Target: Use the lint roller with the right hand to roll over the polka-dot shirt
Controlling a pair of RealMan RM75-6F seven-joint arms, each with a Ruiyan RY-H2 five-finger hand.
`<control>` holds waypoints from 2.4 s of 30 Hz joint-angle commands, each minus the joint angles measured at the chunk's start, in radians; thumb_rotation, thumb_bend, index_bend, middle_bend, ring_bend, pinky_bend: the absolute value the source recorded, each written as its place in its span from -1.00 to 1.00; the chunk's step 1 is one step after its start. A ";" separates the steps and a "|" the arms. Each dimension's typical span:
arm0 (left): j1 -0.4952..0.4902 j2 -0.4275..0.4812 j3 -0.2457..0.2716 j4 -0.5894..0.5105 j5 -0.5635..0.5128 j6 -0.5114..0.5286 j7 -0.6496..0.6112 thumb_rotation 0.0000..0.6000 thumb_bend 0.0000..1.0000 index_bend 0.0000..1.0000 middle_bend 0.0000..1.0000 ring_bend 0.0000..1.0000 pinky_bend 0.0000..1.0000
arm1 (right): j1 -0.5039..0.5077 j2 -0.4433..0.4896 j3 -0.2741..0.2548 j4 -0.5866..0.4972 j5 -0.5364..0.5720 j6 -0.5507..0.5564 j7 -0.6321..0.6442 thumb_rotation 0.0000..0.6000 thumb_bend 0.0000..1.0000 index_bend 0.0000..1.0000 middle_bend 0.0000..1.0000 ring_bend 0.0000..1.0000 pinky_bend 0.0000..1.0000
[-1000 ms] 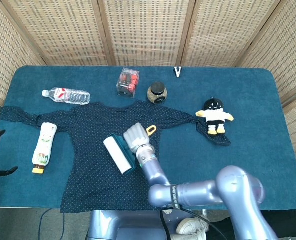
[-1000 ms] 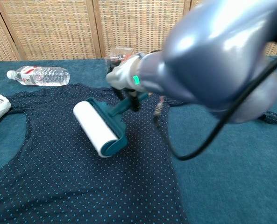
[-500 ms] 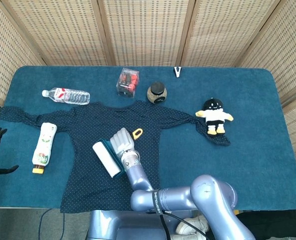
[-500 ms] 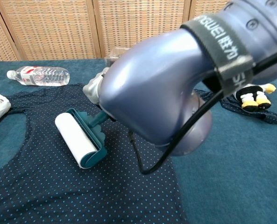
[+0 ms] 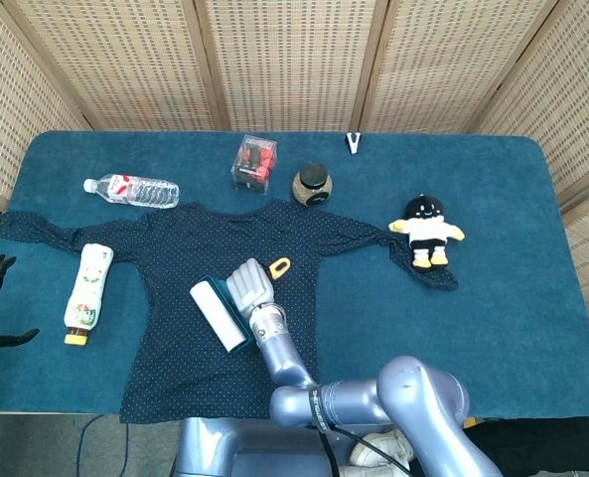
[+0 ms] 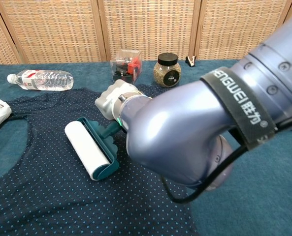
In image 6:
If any navy polka dot shirt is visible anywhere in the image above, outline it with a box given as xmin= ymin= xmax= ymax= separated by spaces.
xmin=0 ymin=84 xmax=292 ymax=236

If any teal blue tablecloth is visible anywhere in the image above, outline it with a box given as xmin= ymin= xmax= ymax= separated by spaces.
xmin=0 ymin=58 xmax=292 ymax=236

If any clear plastic water bottle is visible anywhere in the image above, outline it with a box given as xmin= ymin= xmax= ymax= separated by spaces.
xmin=6 ymin=69 xmax=74 ymax=91

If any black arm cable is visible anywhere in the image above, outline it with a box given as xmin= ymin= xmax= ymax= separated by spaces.
xmin=162 ymin=115 xmax=292 ymax=204

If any clear box of binder clips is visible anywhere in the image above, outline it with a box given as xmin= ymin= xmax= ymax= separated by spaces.
xmin=110 ymin=49 xmax=144 ymax=86

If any woven bamboo folding screen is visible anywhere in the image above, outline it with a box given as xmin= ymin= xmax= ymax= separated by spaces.
xmin=0 ymin=0 xmax=292 ymax=67

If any teal lint roller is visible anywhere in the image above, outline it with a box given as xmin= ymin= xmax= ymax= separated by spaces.
xmin=64 ymin=117 xmax=121 ymax=182

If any glass jar with black lid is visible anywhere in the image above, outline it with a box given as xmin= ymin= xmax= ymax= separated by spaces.
xmin=153 ymin=53 xmax=181 ymax=88

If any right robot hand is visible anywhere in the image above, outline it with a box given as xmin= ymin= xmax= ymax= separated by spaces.
xmin=95 ymin=80 xmax=143 ymax=120

